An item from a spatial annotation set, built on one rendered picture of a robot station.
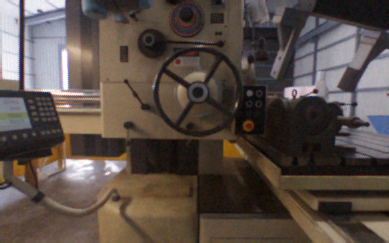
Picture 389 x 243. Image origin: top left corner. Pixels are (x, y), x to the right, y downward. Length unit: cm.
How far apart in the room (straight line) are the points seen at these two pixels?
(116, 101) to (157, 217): 72
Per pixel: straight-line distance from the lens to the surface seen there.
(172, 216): 129
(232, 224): 132
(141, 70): 110
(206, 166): 180
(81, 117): 156
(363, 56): 43
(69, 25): 214
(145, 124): 109
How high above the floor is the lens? 126
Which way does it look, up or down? 6 degrees down
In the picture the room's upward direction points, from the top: 1 degrees clockwise
